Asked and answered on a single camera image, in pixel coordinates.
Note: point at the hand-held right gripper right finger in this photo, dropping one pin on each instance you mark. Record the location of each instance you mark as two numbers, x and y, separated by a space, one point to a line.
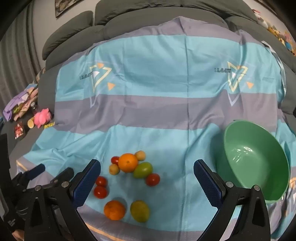
208 183

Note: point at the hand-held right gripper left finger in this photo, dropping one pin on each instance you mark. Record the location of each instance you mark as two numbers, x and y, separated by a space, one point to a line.
86 183

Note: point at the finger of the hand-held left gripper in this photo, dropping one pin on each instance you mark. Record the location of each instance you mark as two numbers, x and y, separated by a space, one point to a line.
63 176
37 170

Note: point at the large orange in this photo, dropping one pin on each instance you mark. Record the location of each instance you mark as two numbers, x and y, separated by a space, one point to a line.
128 162

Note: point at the green plastic bowl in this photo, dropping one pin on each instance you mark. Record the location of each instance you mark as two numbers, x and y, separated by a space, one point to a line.
254 162

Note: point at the yellow-green mango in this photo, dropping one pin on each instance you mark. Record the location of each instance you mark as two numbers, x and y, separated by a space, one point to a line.
139 211

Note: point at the small yellow apricot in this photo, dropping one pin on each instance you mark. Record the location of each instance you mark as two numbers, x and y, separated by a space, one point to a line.
140 155
114 169

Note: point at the small red tomato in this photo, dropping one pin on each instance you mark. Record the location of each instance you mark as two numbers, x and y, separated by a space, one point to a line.
114 159

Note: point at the red snack packet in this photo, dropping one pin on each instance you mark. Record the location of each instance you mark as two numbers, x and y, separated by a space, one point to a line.
19 131

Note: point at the yellow tag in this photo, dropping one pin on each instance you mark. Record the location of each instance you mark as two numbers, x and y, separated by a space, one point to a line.
48 125

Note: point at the yellow cup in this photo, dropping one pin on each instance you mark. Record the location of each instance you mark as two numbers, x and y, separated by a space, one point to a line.
30 123

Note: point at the pink pig toy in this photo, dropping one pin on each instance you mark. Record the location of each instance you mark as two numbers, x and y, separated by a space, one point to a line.
42 117

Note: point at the green mango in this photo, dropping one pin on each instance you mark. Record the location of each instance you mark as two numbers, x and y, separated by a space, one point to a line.
143 169

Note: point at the purple cloth pile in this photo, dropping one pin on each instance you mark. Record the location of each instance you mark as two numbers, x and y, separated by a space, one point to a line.
19 102

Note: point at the blue and grey striped blanket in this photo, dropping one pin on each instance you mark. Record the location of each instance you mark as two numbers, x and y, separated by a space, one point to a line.
161 104

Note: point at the grey curtain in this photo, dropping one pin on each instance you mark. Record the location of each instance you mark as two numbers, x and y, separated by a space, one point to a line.
16 58

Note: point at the pile of colourful plush toys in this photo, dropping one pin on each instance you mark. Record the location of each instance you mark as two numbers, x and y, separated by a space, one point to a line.
279 32

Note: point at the grey sofa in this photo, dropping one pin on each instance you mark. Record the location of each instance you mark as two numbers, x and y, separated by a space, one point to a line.
138 14

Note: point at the framed wall picture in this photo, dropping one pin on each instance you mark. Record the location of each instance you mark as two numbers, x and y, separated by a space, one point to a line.
67 7

